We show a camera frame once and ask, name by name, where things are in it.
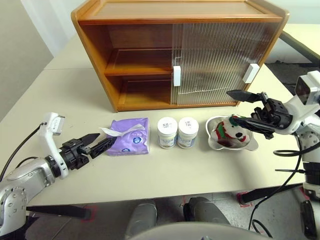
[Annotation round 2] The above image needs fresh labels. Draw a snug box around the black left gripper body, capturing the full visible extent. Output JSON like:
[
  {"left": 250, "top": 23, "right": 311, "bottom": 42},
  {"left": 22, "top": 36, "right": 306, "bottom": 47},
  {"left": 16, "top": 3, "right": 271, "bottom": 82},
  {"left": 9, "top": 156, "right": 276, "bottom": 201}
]
[{"left": 59, "top": 138, "right": 91, "bottom": 171}]

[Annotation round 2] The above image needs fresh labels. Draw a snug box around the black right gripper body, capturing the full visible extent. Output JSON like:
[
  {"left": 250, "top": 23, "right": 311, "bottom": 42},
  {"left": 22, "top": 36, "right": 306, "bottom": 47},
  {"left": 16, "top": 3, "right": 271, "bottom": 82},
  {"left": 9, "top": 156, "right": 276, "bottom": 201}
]
[{"left": 250, "top": 91, "right": 293, "bottom": 130}]

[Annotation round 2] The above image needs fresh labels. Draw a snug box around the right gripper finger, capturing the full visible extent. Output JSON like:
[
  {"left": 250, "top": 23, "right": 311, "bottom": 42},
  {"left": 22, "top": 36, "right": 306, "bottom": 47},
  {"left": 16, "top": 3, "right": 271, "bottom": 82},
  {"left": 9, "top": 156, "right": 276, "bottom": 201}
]
[
  {"left": 226, "top": 88, "right": 261, "bottom": 104},
  {"left": 233, "top": 116, "right": 276, "bottom": 140}
]

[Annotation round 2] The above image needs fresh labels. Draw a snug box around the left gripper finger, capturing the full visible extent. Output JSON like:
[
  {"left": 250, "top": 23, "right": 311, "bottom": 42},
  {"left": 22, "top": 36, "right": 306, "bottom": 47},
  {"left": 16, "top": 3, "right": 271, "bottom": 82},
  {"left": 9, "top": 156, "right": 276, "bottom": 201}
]
[
  {"left": 79, "top": 133, "right": 101, "bottom": 149},
  {"left": 88, "top": 136, "right": 118, "bottom": 160}
]

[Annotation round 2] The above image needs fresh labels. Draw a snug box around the white door handle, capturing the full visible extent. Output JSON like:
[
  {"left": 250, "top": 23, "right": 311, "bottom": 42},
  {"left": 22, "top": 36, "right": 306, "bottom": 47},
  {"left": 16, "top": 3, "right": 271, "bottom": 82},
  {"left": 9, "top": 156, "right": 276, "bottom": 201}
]
[
  {"left": 242, "top": 63, "right": 260, "bottom": 84},
  {"left": 172, "top": 65, "right": 182, "bottom": 87}
]

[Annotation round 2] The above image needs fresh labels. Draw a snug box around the white plush toy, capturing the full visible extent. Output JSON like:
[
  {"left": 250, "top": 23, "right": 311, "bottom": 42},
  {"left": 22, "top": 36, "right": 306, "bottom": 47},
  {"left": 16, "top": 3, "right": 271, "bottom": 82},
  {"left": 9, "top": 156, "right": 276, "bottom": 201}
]
[{"left": 211, "top": 113, "right": 253, "bottom": 148}]

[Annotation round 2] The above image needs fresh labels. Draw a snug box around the purple tissue pack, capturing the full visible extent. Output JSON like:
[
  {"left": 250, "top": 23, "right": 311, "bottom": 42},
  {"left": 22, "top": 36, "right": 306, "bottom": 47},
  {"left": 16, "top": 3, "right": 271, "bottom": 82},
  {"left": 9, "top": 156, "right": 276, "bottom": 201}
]
[{"left": 99, "top": 117, "right": 152, "bottom": 157}]

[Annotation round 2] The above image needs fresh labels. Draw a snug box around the ribbed clear sliding door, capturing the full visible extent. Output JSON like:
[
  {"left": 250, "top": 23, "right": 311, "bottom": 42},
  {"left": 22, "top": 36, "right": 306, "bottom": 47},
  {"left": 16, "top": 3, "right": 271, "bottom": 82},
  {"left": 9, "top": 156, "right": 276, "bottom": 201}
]
[
  {"left": 170, "top": 21, "right": 276, "bottom": 106},
  {"left": 183, "top": 22, "right": 279, "bottom": 105}
]

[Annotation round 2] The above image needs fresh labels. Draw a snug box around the white plastic bottle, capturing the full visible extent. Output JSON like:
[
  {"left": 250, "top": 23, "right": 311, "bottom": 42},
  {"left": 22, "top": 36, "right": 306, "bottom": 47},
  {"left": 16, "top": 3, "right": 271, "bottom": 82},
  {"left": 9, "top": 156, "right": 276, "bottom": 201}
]
[
  {"left": 156, "top": 116, "right": 179, "bottom": 150},
  {"left": 176, "top": 116, "right": 200, "bottom": 150}
]

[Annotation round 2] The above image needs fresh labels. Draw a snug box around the brown wooden cabinet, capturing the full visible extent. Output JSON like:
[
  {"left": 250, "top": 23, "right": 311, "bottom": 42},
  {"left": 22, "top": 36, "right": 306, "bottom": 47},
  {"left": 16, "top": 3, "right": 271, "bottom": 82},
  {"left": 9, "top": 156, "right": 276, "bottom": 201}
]
[{"left": 70, "top": 0, "right": 291, "bottom": 113}]

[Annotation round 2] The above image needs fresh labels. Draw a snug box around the white bowl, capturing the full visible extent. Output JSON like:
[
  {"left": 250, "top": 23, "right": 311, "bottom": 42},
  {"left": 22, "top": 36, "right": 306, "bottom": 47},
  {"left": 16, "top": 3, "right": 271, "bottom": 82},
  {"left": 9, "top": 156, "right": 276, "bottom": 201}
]
[{"left": 204, "top": 114, "right": 259, "bottom": 152}]

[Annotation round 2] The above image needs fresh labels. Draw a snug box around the black table foot bar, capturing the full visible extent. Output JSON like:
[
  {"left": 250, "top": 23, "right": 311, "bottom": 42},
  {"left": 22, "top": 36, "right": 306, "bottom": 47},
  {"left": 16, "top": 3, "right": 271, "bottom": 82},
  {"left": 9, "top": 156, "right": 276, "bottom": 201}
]
[
  {"left": 26, "top": 204, "right": 92, "bottom": 221},
  {"left": 237, "top": 182, "right": 305, "bottom": 205}
]

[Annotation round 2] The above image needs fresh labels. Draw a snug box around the grey robot left leg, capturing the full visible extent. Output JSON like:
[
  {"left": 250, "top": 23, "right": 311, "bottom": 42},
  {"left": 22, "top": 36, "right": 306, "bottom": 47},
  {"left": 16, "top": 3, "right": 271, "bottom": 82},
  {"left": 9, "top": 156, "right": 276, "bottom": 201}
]
[{"left": 126, "top": 198, "right": 158, "bottom": 240}]

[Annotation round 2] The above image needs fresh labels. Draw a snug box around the grey robot leg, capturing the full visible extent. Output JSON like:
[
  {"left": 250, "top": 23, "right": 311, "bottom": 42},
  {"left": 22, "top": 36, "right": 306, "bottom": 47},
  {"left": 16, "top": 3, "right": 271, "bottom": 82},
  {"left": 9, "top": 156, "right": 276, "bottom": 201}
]
[
  {"left": 126, "top": 198, "right": 158, "bottom": 240},
  {"left": 183, "top": 196, "right": 231, "bottom": 226}
]

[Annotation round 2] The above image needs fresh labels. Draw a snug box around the grey robot right leg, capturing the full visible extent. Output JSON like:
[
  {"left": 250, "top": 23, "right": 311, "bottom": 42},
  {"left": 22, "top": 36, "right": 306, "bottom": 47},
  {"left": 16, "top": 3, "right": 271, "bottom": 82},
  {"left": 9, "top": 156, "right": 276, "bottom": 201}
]
[{"left": 183, "top": 196, "right": 231, "bottom": 226}]

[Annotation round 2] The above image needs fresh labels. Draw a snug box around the grey robot torso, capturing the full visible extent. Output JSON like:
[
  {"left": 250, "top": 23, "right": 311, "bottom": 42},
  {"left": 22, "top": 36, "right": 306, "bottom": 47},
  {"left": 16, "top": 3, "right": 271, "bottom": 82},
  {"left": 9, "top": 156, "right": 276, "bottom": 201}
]
[{"left": 129, "top": 221, "right": 270, "bottom": 240}]

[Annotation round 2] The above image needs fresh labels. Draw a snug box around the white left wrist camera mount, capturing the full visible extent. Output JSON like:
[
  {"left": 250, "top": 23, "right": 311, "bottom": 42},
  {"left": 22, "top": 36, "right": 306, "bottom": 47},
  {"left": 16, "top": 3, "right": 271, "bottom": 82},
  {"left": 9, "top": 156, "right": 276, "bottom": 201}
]
[{"left": 37, "top": 112, "right": 70, "bottom": 180}]

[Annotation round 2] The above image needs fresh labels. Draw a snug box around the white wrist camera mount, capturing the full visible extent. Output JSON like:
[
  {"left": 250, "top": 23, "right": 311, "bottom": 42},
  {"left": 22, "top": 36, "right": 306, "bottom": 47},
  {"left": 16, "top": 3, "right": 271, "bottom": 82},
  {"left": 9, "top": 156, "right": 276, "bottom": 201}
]
[
  {"left": 283, "top": 70, "right": 320, "bottom": 137},
  {"left": 37, "top": 112, "right": 70, "bottom": 180}
]

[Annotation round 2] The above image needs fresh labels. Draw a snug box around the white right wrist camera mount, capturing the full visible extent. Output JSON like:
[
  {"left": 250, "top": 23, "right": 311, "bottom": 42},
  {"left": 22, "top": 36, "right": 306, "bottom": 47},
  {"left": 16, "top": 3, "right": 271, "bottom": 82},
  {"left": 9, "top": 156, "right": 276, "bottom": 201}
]
[{"left": 283, "top": 70, "right": 320, "bottom": 137}]

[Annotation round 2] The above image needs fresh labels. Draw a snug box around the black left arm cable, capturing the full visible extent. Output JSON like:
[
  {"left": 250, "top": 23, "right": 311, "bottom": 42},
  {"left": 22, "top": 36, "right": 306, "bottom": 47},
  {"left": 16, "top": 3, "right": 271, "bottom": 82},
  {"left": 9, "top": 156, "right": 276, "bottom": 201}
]
[{"left": 0, "top": 123, "right": 43, "bottom": 180}]

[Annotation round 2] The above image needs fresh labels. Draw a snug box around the black metal table frame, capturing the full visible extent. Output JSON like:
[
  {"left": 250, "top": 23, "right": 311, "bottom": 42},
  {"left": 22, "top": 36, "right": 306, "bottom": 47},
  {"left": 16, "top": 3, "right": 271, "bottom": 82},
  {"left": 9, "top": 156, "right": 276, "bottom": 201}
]
[{"left": 278, "top": 31, "right": 320, "bottom": 65}]

